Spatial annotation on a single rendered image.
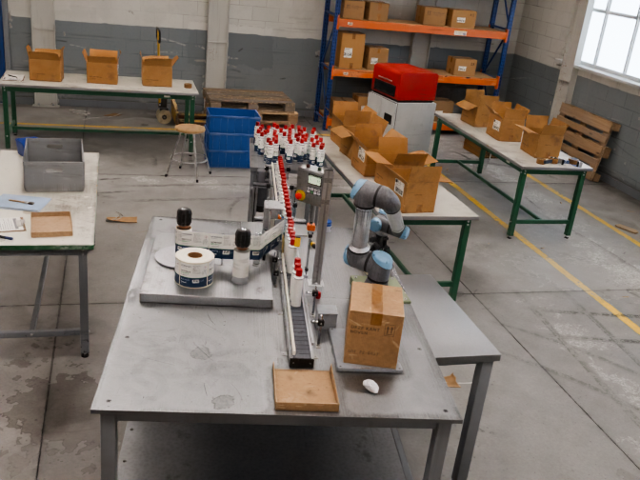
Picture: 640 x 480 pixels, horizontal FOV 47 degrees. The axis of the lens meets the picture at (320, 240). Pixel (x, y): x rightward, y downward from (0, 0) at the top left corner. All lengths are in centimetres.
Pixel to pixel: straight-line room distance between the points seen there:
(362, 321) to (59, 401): 203
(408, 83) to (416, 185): 386
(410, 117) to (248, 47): 314
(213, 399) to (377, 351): 76
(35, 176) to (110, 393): 253
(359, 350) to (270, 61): 847
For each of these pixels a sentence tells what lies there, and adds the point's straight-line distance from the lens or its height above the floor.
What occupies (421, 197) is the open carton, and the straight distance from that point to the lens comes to 551.
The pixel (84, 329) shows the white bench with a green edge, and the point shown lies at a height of 21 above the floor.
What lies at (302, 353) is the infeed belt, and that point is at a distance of 331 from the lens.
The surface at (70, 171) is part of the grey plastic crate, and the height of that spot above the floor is 95.
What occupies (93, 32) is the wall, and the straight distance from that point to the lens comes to 1114.
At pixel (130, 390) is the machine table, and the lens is 313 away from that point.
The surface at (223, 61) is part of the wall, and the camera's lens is 1124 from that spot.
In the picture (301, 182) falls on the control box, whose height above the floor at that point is 140.
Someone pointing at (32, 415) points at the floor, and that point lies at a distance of 446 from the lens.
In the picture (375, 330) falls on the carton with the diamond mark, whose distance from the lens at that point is 325.
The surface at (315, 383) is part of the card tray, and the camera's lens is 320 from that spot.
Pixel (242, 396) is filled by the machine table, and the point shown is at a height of 83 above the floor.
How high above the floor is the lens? 260
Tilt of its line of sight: 22 degrees down
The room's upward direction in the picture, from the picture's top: 6 degrees clockwise
